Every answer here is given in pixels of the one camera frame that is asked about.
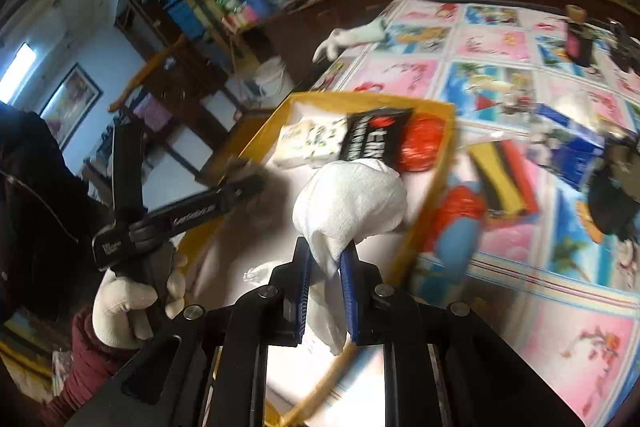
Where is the white towel cloth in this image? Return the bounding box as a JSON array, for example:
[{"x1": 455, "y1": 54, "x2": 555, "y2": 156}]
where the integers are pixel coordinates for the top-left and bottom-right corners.
[{"x1": 292, "y1": 158, "x2": 408, "y2": 355}]

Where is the lemon print tissue pack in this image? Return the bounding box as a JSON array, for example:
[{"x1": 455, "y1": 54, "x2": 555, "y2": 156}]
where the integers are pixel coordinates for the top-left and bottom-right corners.
[{"x1": 271, "y1": 118, "x2": 347, "y2": 169}]

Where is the yellow black red sponge pack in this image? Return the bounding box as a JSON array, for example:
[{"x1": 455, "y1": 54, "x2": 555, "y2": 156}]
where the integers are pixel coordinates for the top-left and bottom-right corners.
[{"x1": 466, "y1": 140, "x2": 539, "y2": 227}]

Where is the red plastic bag bundle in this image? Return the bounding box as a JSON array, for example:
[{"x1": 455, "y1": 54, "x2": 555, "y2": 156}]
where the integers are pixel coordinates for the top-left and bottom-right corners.
[{"x1": 398, "y1": 115, "x2": 445, "y2": 172}]

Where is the black wipes package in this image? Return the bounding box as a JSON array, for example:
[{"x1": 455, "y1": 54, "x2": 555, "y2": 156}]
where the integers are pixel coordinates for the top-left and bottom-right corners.
[{"x1": 338, "y1": 107, "x2": 413, "y2": 169}]

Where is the blue facial tissue pack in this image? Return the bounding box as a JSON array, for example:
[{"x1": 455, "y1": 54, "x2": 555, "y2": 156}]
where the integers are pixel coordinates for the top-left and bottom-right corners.
[{"x1": 526, "y1": 103, "x2": 604, "y2": 191}]

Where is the red sleeve forearm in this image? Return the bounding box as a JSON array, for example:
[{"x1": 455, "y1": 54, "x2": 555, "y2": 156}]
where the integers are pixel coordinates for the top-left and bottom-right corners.
[{"x1": 40, "y1": 309, "x2": 140, "y2": 426}]

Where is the gloved left hand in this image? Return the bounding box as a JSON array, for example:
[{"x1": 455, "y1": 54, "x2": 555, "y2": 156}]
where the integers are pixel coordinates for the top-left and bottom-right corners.
[{"x1": 91, "y1": 254, "x2": 188, "y2": 350}]

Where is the yellow cardboard box tray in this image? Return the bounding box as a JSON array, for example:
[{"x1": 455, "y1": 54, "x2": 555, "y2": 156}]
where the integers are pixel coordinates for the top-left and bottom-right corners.
[{"x1": 178, "y1": 92, "x2": 456, "y2": 426}]

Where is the wooden chair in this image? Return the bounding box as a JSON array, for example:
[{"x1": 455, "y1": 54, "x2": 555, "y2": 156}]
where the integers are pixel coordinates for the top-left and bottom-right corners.
[{"x1": 107, "y1": 35, "x2": 247, "y2": 152}]

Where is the white bucket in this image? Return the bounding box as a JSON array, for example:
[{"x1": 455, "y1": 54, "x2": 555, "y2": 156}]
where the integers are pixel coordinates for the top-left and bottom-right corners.
[{"x1": 245, "y1": 56, "x2": 295, "y2": 108}]

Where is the black round motor device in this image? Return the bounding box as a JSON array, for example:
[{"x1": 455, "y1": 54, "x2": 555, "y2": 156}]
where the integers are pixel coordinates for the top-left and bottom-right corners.
[{"x1": 587, "y1": 139, "x2": 639, "y2": 241}]

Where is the colourful printed tablecloth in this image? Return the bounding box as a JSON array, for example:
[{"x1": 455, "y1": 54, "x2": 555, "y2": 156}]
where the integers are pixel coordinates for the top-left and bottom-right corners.
[{"x1": 316, "y1": 0, "x2": 639, "y2": 426}]

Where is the white rubber glove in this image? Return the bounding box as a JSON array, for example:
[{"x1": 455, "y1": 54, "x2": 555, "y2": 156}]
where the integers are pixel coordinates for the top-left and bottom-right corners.
[{"x1": 312, "y1": 17, "x2": 386, "y2": 63}]

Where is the dark bottle with cork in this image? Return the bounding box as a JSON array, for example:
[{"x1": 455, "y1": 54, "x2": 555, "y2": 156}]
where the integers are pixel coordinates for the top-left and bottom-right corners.
[{"x1": 565, "y1": 4, "x2": 594, "y2": 67}]

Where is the black gadget on table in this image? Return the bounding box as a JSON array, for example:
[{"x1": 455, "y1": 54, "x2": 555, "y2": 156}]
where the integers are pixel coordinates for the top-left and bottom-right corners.
[{"x1": 608, "y1": 20, "x2": 640, "y2": 76}]

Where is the framed wall painting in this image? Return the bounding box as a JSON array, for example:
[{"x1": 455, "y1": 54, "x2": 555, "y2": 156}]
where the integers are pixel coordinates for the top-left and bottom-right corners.
[{"x1": 40, "y1": 64, "x2": 103, "y2": 150}]

